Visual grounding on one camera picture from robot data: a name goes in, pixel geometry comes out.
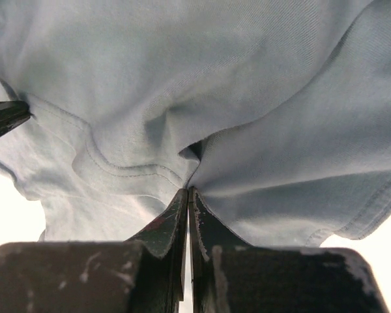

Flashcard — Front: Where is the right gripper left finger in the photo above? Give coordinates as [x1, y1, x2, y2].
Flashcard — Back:
[0, 189, 188, 312]

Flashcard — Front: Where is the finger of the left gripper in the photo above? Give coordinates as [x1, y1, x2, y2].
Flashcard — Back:
[0, 100, 31, 137]

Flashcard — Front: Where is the grey-blue t shirt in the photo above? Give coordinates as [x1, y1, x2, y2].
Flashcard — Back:
[0, 1, 391, 246]

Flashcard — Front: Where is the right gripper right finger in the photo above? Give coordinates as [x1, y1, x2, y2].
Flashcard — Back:
[188, 188, 388, 313]

